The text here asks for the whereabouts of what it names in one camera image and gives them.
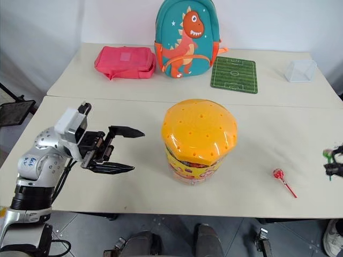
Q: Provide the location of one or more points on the red lollipop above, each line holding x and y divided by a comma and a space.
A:
277, 174

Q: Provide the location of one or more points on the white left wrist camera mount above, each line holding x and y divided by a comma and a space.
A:
68, 120

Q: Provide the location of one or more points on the black metal stand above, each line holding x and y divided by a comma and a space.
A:
14, 112

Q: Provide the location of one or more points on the green football field mat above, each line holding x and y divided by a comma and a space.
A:
234, 75

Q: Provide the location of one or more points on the clear plastic box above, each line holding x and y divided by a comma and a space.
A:
300, 71

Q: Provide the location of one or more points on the clear printed lollipop jar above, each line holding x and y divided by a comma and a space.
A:
187, 172

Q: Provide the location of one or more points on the grey metal bracket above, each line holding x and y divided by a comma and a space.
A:
115, 247
262, 239

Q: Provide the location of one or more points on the pink fabric bag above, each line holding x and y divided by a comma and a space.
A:
124, 61

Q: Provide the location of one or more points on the dark rounded shape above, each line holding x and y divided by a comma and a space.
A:
209, 241
143, 245

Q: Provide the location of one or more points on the orange perforated jar lid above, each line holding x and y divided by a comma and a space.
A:
198, 128

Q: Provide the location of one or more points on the teal dinosaur backpack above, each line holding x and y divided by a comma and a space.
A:
187, 40

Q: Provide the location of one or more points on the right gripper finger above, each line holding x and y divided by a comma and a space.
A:
339, 151
335, 170

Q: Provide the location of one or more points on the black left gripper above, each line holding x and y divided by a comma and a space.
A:
92, 146

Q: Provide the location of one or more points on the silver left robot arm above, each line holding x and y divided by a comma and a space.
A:
29, 166

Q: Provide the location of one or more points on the white sneaker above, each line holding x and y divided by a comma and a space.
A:
333, 238

